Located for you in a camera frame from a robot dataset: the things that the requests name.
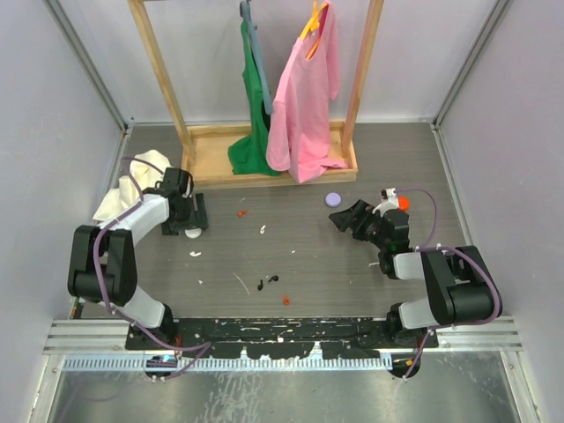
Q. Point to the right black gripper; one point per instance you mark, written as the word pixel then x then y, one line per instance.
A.
pixel 346 218

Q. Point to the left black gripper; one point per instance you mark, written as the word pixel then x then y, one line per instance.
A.
pixel 196 219

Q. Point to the white earbud case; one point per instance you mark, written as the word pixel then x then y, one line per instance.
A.
pixel 193 233

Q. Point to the purple earbud case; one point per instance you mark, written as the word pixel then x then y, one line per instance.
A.
pixel 333 200

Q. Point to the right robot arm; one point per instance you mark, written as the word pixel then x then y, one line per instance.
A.
pixel 459 287

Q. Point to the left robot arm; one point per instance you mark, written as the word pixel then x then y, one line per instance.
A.
pixel 103 267

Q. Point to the orange earbud case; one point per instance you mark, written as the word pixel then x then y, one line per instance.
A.
pixel 403 204

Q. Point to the wooden clothes rack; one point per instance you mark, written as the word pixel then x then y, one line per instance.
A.
pixel 205 148

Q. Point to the cream white cloth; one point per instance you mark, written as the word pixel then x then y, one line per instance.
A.
pixel 143 171

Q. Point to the green shirt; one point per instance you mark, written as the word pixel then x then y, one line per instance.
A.
pixel 248 154

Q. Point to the pink t-shirt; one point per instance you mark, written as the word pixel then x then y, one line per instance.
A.
pixel 299 138

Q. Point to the yellow hanger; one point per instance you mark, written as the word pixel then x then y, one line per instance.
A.
pixel 313 26

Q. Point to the grey-blue hanger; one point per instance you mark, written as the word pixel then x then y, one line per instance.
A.
pixel 245 12

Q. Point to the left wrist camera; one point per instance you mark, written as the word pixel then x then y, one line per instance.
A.
pixel 189 187

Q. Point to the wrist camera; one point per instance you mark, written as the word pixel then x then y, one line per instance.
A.
pixel 189 187
pixel 389 201

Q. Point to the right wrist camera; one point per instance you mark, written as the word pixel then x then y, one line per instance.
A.
pixel 389 201

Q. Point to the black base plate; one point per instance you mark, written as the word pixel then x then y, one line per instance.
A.
pixel 285 338

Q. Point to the grey cable duct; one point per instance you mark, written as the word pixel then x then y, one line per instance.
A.
pixel 163 363

